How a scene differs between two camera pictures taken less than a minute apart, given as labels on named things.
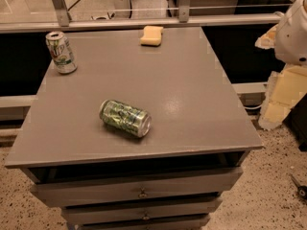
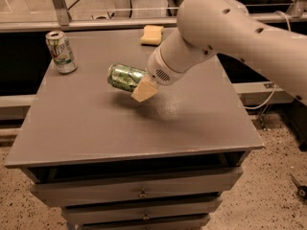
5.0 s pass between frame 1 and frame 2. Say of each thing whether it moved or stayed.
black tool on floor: stayed
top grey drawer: stayed
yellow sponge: stayed
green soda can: moved
